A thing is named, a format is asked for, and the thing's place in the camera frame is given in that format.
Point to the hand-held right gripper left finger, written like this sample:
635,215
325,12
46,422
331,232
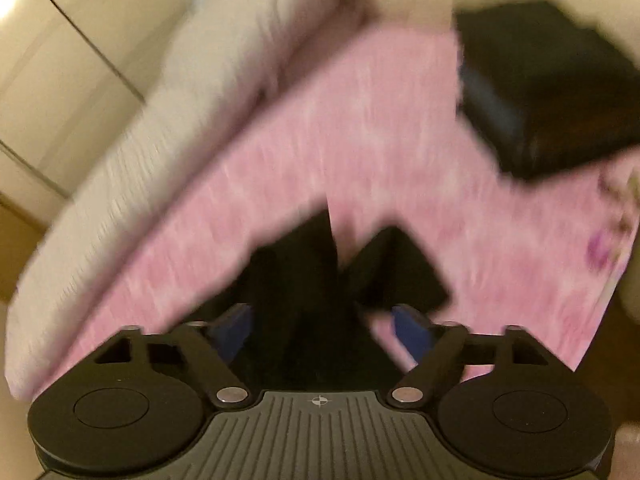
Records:
236,329

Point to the grey striped quilt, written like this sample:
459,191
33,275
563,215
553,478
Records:
200,85

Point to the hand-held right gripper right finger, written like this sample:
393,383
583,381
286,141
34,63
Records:
407,329

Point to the stack of folded dark clothes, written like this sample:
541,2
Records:
550,85

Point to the black garment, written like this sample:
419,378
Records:
300,285

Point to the pink rose-print blanket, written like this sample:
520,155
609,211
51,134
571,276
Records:
350,135

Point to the white wardrobe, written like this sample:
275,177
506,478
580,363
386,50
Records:
60,60

